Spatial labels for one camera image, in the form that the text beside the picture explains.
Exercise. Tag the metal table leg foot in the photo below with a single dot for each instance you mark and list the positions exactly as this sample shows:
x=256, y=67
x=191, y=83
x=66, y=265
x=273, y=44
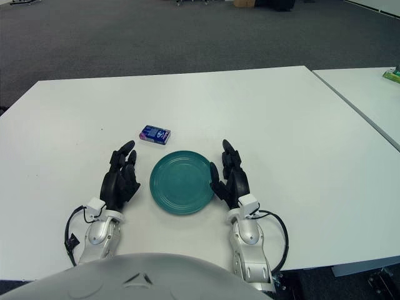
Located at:
x=381, y=279

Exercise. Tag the grey robot torso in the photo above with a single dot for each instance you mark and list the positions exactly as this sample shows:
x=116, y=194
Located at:
x=125, y=281

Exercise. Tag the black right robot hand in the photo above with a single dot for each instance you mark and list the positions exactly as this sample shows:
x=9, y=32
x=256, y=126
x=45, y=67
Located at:
x=237, y=184

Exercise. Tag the blue gum box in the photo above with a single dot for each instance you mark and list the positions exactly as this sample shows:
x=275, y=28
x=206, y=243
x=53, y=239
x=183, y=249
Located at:
x=154, y=134

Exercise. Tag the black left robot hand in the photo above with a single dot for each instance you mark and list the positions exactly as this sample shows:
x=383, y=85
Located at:
x=117, y=184

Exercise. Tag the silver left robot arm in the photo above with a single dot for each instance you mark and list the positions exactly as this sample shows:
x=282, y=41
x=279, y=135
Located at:
x=100, y=234

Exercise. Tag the black bulky background object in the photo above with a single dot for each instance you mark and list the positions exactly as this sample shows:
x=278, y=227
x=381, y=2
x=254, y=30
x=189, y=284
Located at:
x=276, y=4

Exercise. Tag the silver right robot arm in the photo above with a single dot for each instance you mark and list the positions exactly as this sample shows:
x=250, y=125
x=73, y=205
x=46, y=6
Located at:
x=250, y=237

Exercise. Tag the green box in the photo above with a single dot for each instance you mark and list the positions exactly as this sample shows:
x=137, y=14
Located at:
x=392, y=75

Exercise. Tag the cardboard box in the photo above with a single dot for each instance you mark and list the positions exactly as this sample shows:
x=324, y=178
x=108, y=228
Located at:
x=245, y=3

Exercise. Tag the teal round plate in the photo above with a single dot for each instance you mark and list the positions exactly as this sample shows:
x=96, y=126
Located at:
x=181, y=184

